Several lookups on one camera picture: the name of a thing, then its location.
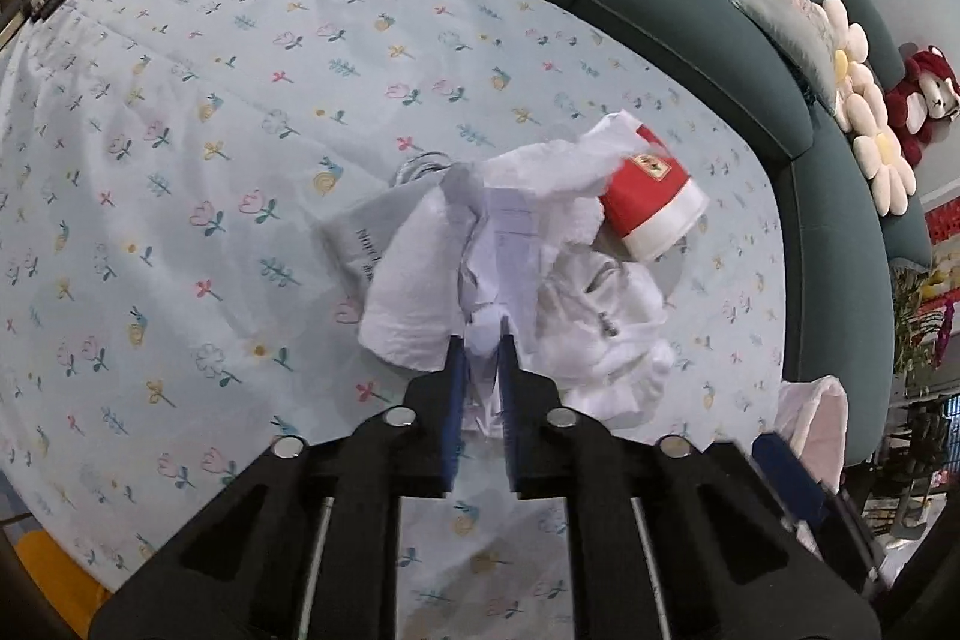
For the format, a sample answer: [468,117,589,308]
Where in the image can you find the red white paper cup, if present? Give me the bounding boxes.
[598,111,710,262]

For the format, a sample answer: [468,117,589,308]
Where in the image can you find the white daisy flower pillow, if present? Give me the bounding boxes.
[853,128,918,219]
[832,59,890,135]
[821,0,871,86]

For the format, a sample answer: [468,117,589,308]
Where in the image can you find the red patterned wall panel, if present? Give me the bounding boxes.
[924,201,960,247]

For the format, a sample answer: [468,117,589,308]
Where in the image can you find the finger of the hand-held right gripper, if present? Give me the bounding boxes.
[752,431,886,592]

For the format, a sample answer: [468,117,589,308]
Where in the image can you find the green potted plant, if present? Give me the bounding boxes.
[889,269,960,397]

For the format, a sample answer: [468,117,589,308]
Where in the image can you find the purple orchid plant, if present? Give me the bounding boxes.
[936,301,959,372]

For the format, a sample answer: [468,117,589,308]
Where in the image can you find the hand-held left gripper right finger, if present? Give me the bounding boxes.
[497,317,884,640]

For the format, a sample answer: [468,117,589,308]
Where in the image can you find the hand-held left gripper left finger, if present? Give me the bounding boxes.
[88,334,472,640]

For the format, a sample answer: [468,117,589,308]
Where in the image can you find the white printed paper bag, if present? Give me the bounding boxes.
[311,156,451,311]

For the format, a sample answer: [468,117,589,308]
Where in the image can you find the white paper napkin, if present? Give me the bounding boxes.
[358,190,485,375]

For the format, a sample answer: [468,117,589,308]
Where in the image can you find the pink cloth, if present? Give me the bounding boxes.
[772,374,848,491]

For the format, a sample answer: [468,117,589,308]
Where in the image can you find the person's yellow garment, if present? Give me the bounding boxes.
[15,530,113,639]

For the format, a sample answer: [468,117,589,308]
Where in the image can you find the floral light blue tablecloth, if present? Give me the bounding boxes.
[0,0,788,640]

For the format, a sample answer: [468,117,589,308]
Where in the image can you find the white paper receipt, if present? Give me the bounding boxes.
[461,186,541,341]

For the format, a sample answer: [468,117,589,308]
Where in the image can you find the grey floral cushion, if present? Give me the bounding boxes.
[730,0,845,116]

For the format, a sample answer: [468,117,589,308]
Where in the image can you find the red teddy bear plush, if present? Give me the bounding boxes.
[883,45,960,146]

